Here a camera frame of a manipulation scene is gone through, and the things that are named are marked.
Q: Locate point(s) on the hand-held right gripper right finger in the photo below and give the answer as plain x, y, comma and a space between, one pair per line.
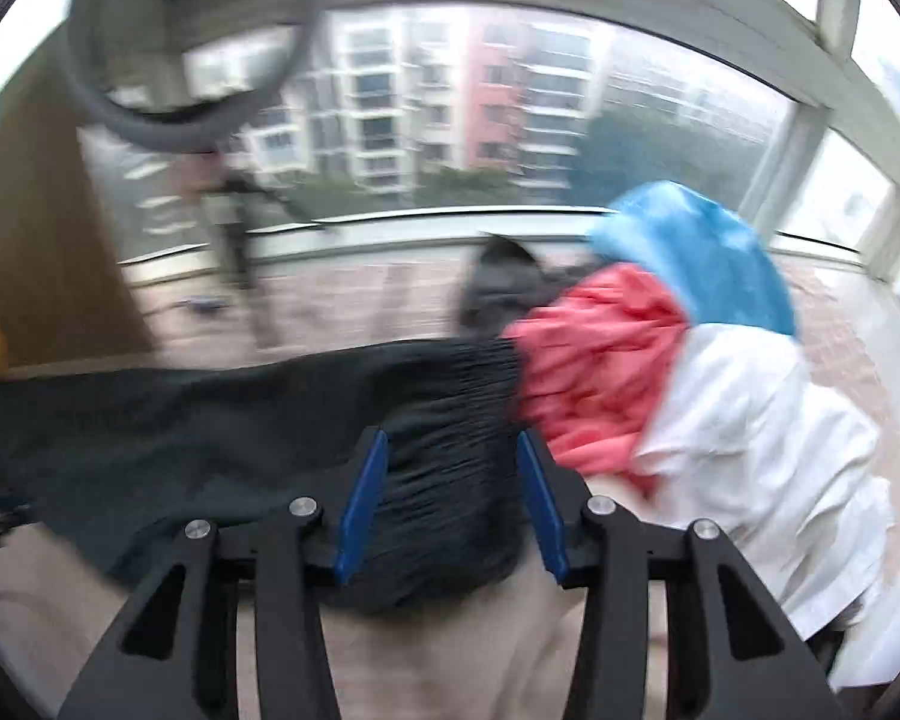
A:
541, 502

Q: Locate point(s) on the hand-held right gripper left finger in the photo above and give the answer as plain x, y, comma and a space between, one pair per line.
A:
363, 499

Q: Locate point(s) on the black pants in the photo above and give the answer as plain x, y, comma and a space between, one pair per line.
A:
285, 420

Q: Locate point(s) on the pink garment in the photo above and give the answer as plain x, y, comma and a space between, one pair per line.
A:
592, 375

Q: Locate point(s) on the dark grey garment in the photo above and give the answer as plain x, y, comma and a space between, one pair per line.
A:
502, 285

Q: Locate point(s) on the white garment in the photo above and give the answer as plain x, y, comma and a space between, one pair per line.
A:
765, 465

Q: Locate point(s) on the black tripod stand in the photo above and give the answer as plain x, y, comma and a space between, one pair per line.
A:
247, 240

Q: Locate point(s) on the wooden cabinet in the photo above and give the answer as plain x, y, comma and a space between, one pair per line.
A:
37, 240

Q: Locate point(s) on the blue garment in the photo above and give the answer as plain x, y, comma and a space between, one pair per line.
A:
705, 255

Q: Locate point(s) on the round hoop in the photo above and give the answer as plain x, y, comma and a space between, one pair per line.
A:
131, 101

